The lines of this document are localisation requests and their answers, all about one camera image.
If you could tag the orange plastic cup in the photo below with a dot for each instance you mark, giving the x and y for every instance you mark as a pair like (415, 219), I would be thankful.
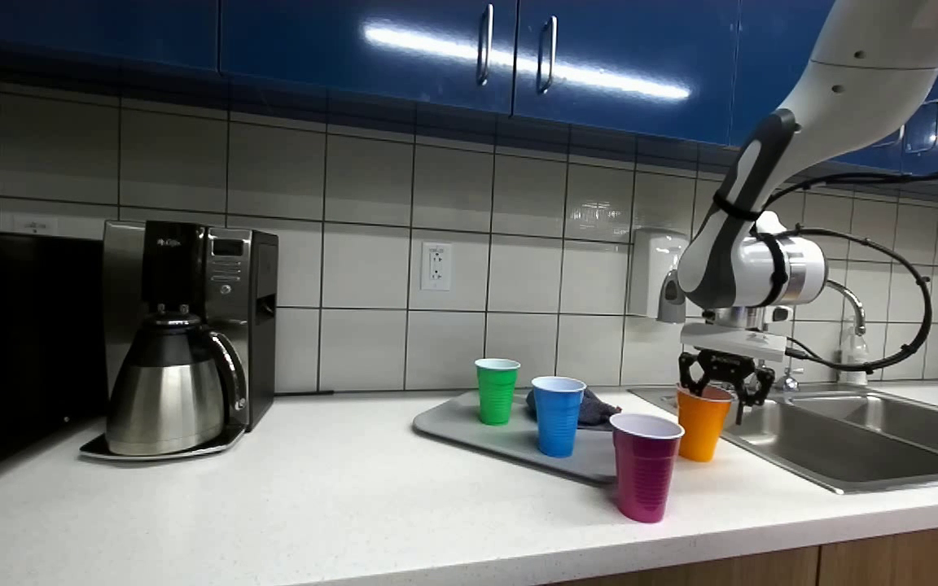
(701, 417)

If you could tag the stainless steel double sink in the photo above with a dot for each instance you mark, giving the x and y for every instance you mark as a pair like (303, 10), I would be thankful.
(846, 442)

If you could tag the grey serving tray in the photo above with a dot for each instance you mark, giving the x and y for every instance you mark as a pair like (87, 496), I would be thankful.
(459, 420)

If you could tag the magenta plastic cup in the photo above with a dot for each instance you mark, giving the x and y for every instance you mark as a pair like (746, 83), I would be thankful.
(645, 451)

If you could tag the black microwave oven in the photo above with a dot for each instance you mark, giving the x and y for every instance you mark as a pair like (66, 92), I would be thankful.
(50, 336)

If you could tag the steel coffee maker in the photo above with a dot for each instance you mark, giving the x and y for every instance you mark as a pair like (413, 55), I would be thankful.
(223, 279)

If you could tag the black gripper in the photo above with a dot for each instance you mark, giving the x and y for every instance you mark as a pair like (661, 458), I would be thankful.
(745, 376)

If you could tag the white soap dispenser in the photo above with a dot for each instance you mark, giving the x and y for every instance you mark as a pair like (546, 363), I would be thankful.
(652, 279)

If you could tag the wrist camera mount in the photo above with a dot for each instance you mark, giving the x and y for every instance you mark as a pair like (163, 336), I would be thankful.
(737, 334)

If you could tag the chrome kitchen faucet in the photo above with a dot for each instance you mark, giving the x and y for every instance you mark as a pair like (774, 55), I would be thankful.
(829, 342)

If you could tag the green plastic cup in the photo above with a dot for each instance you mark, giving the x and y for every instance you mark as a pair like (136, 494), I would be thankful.
(497, 381)

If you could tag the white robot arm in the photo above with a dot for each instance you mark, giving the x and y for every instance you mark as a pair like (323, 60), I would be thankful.
(868, 73)

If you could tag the steel coffee carafe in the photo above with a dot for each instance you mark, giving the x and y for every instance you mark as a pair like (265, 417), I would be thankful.
(180, 385)

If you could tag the blue plastic cup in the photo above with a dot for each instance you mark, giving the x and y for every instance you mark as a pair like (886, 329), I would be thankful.
(555, 437)

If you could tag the blue upper cabinets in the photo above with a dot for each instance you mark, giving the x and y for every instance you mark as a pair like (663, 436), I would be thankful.
(678, 69)

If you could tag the white wall outlet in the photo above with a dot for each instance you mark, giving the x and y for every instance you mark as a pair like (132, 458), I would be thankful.
(434, 266)

